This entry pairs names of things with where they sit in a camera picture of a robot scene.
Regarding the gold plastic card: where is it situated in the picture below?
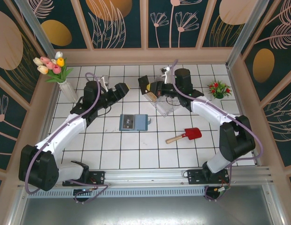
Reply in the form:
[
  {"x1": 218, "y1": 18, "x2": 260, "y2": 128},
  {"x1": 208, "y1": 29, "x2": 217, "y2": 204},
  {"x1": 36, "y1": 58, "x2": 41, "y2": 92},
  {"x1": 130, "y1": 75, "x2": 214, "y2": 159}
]
[{"x1": 145, "y1": 92, "x2": 158, "y2": 103}]

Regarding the black plastic card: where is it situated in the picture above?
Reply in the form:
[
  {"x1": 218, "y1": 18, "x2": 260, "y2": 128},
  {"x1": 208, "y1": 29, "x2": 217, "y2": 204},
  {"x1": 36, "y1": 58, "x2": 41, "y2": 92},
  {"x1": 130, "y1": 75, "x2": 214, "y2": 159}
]
[
  {"x1": 120, "y1": 114, "x2": 135, "y2": 130},
  {"x1": 138, "y1": 75, "x2": 152, "y2": 96}
]

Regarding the clear acrylic organizer box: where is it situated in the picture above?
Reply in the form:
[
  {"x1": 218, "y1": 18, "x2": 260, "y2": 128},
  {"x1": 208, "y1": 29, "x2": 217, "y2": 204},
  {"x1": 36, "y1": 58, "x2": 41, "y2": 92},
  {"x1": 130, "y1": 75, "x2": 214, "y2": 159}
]
[{"x1": 145, "y1": 92, "x2": 181, "y2": 117}]

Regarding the blue leather card holder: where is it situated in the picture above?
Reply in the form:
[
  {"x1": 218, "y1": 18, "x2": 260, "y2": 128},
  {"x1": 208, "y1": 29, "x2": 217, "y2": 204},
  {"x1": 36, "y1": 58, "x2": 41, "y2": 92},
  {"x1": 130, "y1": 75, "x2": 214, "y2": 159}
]
[{"x1": 119, "y1": 113, "x2": 153, "y2": 132}]

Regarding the white ribbed vase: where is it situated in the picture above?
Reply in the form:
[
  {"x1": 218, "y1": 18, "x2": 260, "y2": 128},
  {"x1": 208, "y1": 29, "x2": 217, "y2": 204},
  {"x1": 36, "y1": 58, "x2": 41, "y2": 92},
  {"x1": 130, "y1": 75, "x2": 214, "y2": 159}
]
[{"x1": 58, "y1": 79, "x2": 78, "y2": 103}]

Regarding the small potted red flower plant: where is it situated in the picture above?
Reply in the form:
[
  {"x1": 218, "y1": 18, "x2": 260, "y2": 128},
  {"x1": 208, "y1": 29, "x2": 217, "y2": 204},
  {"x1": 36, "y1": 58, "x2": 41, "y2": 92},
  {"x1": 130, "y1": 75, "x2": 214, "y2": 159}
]
[{"x1": 206, "y1": 79, "x2": 233, "y2": 100}]

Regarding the artificial tulip bouquet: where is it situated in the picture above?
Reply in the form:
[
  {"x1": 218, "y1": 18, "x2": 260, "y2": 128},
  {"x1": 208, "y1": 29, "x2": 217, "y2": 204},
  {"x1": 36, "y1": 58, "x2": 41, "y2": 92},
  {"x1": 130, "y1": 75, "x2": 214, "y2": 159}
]
[{"x1": 32, "y1": 51, "x2": 75, "y2": 84}]

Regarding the green controller board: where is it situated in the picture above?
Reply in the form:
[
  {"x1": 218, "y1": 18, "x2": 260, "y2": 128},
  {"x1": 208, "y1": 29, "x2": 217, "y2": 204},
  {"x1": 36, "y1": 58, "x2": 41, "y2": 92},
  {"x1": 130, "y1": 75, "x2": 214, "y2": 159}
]
[{"x1": 212, "y1": 185, "x2": 231, "y2": 195}]

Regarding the grey metal panel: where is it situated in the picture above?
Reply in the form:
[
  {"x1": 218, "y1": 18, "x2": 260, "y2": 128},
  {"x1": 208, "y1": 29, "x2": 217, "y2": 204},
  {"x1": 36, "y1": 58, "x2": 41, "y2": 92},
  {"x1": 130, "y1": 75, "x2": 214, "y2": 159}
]
[{"x1": 18, "y1": 196, "x2": 275, "y2": 225}]

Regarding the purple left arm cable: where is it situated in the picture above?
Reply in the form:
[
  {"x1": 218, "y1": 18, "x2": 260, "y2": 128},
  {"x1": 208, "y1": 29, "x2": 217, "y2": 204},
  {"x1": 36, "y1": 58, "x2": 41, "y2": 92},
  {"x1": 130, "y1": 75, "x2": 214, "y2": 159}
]
[{"x1": 24, "y1": 72, "x2": 110, "y2": 204}]

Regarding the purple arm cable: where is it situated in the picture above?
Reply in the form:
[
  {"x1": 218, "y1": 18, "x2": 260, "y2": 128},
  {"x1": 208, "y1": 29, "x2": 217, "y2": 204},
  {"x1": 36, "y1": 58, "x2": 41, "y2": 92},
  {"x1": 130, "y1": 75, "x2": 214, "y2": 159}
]
[
  {"x1": 24, "y1": 72, "x2": 110, "y2": 204},
  {"x1": 170, "y1": 59, "x2": 265, "y2": 202}
]

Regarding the red toy shovel wooden handle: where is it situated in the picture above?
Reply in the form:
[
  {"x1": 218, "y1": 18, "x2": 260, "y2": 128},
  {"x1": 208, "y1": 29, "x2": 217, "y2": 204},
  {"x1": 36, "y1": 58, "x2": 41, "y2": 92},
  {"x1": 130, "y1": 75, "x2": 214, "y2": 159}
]
[{"x1": 165, "y1": 127, "x2": 202, "y2": 145}]

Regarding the aluminium frame post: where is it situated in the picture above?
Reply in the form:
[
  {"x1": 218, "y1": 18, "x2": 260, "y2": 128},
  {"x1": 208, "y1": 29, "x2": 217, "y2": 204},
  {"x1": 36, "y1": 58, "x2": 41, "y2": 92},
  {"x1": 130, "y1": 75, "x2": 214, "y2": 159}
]
[
  {"x1": 225, "y1": 0, "x2": 276, "y2": 70},
  {"x1": 14, "y1": 0, "x2": 56, "y2": 53}
]

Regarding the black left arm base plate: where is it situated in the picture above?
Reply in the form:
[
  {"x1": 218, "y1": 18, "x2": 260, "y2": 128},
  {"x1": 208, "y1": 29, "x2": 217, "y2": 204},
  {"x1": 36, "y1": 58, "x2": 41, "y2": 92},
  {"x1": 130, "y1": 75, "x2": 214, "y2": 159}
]
[{"x1": 62, "y1": 171, "x2": 106, "y2": 187}]

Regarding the aluminium mounting rail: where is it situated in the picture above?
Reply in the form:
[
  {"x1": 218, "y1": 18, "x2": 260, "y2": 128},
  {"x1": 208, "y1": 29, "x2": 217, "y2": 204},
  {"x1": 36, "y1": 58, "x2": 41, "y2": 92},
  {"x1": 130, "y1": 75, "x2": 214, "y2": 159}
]
[{"x1": 17, "y1": 166, "x2": 274, "y2": 188}]

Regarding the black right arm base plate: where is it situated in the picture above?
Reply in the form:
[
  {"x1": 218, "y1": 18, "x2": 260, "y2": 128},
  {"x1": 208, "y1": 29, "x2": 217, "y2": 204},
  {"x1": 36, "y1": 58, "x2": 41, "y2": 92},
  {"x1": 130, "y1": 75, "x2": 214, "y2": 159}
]
[{"x1": 187, "y1": 168, "x2": 230, "y2": 186}]

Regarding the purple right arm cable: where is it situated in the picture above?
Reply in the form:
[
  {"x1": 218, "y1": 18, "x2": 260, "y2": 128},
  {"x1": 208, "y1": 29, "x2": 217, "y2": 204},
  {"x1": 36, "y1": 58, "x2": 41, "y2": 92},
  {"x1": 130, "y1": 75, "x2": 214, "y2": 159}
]
[{"x1": 170, "y1": 59, "x2": 265, "y2": 202}]

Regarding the white slotted cable duct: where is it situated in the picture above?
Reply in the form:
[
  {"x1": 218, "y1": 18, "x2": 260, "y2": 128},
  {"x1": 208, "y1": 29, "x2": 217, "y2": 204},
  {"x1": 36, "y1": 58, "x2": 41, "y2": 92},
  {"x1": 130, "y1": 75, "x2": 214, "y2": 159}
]
[{"x1": 27, "y1": 188, "x2": 207, "y2": 197}]

